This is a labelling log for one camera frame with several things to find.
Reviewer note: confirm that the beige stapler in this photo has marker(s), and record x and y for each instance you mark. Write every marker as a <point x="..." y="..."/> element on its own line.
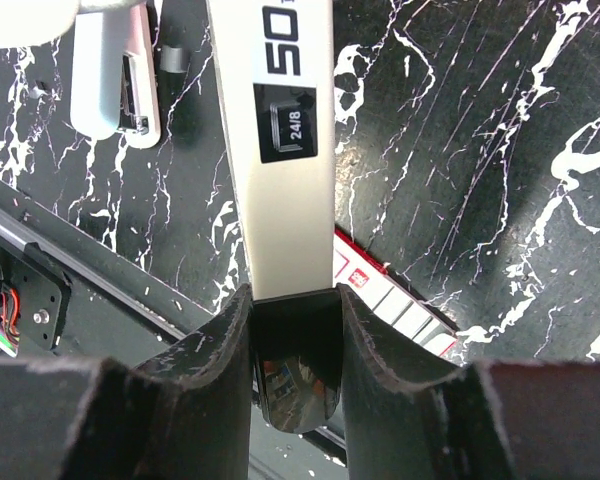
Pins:
<point x="274" y="72"/>

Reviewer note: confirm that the light blue stapler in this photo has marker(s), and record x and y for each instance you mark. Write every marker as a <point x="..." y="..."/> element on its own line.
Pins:
<point x="113" y="84"/>

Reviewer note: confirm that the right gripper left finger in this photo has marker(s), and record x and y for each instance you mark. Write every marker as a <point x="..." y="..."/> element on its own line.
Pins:
<point x="183" y="414"/>

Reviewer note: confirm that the small silver staple strip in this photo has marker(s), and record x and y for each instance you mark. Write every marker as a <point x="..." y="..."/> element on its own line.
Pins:
<point x="173" y="59"/>

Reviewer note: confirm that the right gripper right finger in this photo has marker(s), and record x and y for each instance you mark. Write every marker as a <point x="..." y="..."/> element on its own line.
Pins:
<point x="410" y="414"/>

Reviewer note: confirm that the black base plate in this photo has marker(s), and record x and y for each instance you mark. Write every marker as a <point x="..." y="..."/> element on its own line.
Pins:
<point x="70" y="298"/>

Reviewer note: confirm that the red white staple box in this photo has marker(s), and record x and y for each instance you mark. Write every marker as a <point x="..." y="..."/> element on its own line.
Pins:
<point x="389" y="301"/>

